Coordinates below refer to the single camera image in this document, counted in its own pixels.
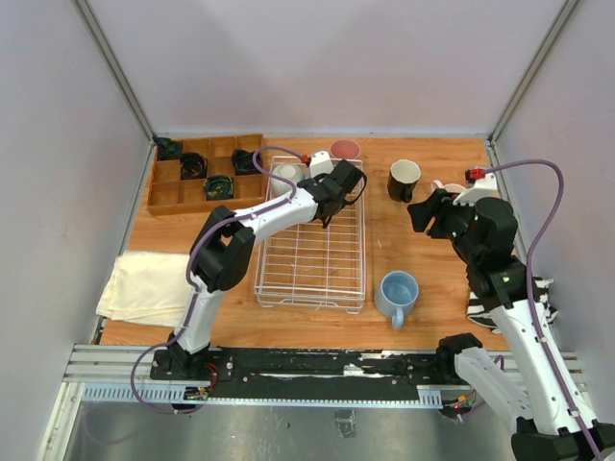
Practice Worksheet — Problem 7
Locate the white wire dish rack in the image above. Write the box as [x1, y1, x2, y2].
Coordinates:
[254, 175, 366, 314]

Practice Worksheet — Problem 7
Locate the grey slotted cable duct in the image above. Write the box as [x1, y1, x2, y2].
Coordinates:
[80, 382, 444, 410]

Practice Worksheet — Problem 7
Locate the wooden compartment tray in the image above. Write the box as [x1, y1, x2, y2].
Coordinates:
[147, 133, 265, 215]

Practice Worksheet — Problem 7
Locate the rolled dark green tie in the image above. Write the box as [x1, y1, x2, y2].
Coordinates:
[154, 136, 184, 161]

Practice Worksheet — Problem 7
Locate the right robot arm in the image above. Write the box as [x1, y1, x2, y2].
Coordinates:
[407, 188, 614, 460]

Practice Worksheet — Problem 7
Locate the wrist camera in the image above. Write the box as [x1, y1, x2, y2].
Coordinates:
[453, 167, 498, 206]
[308, 150, 333, 178]

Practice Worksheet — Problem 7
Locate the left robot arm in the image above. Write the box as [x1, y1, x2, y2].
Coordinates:
[150, 160, 367, 380]

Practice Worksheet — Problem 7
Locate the rolled blue yellow tie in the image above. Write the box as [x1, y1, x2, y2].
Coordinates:
[203, 175, 234, 201]

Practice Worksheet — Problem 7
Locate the grey-green speckled mug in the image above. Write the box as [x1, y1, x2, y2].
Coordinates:
[315, 195, 356, 229]

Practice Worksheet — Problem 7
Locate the cream folded cloth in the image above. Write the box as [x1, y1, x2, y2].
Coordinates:
[96, 251, 191, 328]

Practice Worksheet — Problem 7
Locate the black white striped cloth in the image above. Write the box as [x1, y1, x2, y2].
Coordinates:
[466, 277, 557, 334]

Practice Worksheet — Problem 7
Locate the light blue mug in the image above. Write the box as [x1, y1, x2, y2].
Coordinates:
[374, 271, 419, 330]

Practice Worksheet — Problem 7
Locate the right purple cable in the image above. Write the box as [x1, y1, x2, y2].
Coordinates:
[441, 159, 606, 461]

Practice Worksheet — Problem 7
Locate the pink tumbler cup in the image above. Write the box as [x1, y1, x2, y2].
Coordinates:
[330, 139, 360, 159]

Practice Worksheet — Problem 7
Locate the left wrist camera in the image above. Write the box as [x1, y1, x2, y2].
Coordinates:
[308, 150, 333, 178]

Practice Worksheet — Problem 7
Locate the white speckled mug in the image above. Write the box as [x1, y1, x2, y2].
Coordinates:
[271, 163, 305, 197]

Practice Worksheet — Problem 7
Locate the rolled black patterned tie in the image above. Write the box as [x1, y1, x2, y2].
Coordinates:
[232, 149, 262, 176]

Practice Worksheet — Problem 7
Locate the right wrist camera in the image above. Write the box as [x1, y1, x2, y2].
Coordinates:
[453, 167, 498, 206]

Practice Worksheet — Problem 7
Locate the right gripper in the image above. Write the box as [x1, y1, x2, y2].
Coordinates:
[408, 188, 480, 264]

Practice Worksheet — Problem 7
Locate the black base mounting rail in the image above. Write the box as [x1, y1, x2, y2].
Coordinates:
[154, 348, 467, 398]

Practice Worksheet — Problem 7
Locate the light pink mug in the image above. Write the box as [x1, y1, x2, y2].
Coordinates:
[430, 180, 467, 197]

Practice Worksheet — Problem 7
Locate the black mug white inside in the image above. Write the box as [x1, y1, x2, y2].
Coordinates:
[387, 159, 422, 204]

